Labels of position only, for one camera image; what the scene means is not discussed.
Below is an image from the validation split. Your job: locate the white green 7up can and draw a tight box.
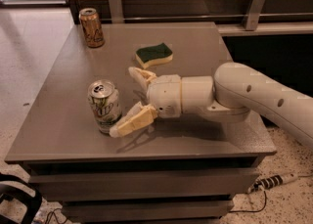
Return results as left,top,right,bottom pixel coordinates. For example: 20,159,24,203
87,79,122,134

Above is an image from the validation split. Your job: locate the brown gold soda can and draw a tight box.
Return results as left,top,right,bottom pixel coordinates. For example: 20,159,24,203
79,8,105,48

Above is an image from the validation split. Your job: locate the upper cabinet drawer front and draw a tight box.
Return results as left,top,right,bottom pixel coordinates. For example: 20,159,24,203
30,168,257,202

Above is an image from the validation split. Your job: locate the grey drawer cabinet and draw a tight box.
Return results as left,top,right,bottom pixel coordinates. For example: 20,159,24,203
6,22,276,224

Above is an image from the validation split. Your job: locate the black chair part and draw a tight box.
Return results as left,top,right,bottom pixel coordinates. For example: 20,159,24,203
0,174,42,224

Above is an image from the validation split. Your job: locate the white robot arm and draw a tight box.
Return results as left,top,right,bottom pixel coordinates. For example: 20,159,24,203
110,63,313,148

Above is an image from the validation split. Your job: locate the white power strip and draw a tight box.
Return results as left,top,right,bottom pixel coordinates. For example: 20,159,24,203
247,173,298,194

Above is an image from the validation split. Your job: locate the lower cabinet drawer front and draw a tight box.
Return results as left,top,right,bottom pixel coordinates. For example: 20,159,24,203
62,201,234,223

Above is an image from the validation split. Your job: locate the left grey metal bracket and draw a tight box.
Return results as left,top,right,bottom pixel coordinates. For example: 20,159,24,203
108,0,124,23

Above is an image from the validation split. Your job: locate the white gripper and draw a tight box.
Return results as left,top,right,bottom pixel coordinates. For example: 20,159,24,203
109,67,214,138

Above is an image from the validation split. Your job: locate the right grey metal bracket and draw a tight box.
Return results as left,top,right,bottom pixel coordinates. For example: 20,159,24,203
243,0,266,31

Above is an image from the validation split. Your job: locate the green yellow sponge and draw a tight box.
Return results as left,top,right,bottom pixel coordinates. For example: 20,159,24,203
136,43,173,68

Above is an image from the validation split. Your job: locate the grey metal bracket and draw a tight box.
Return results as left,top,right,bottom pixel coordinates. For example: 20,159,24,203
243,0,266,31
108,0,124,23

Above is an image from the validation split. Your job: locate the cabinet drawer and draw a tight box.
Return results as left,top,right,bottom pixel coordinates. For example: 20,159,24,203
30,168,257,202
62,201,234,223

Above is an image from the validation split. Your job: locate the black power cable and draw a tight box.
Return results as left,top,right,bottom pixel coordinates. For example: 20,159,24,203
228,190,268,214

